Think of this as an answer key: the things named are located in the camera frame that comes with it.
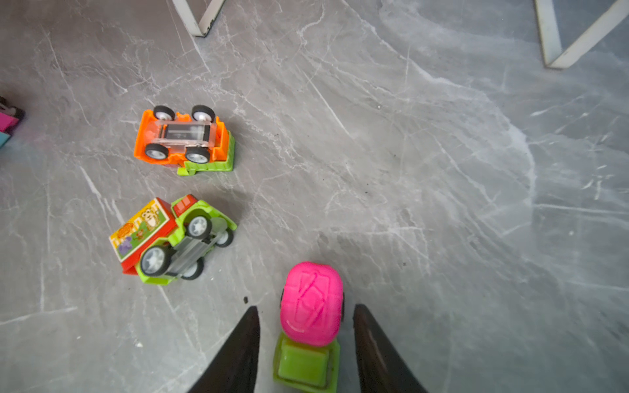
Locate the green orange toy truck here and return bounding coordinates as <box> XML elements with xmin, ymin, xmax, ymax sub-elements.
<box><xmin>109</xmin><ymin>194</ymin><xmax>238</xmax><ymax>286</ymax></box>

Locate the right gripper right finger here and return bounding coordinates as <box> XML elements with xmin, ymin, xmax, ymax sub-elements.
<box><xmin>353</xmin><ymin>304</ymin><xmax>428</xmax><ymax>393</ymax></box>

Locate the pink green toy vehicle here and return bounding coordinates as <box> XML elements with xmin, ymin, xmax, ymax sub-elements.
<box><xmin>273</xmin><ymin>261</ymin><xmax>345</xmax><ymax>392</ymax></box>

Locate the yellow wooden two-tier shelf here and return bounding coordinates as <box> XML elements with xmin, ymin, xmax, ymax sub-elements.
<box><xmin>171</xmin><ymin>0</ymin><xmax>629</xmax><ymax>70</ymax></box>

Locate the pink toy car upper left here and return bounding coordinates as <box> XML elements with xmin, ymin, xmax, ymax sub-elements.
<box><xmin>0</xmin><ymin>97</ymin><xmax>26</xmax><ymax>147</ymax></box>

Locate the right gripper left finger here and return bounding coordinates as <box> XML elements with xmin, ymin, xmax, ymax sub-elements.
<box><xmin>189</xmin><ymin>306</ymin><xmax>260</xmax><ymax>392</ymax></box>

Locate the orange toy car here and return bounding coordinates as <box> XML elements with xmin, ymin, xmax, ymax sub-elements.
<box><xmin>134</xmin><ymin>105</ymin><xmax>235</xmax><ymax>176</ymax></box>

